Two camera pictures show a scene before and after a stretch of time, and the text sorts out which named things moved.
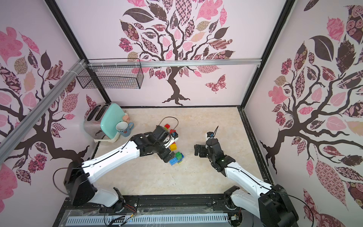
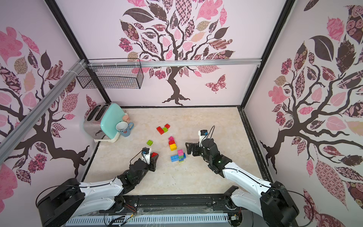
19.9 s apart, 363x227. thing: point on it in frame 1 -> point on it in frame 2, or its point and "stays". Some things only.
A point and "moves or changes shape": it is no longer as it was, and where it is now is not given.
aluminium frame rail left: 40,108 stays
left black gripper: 163,155 -> 153,163
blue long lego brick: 174,160 moves or changes shape
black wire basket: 113,74 stays
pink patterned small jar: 126,118 stays
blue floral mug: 124,128 stays
